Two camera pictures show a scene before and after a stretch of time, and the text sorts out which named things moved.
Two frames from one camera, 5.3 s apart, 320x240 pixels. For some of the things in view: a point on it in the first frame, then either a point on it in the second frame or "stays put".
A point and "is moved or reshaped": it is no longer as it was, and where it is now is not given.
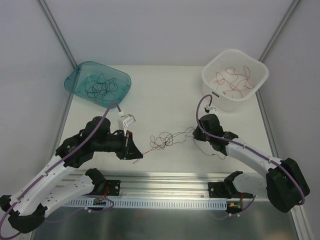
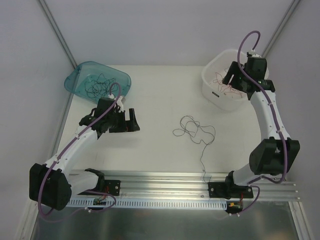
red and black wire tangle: x=164 y=139 -> x=197 y=133
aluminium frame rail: x=159 y=185 stays put
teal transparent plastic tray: x=97 y=84 stays put
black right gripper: x=200 y=133 -> x=236 y=78
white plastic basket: x=232 y=77 stays put
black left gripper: x=127 y=145 -> x=122 y=122
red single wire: x=247 y=80 is moved or reshaped
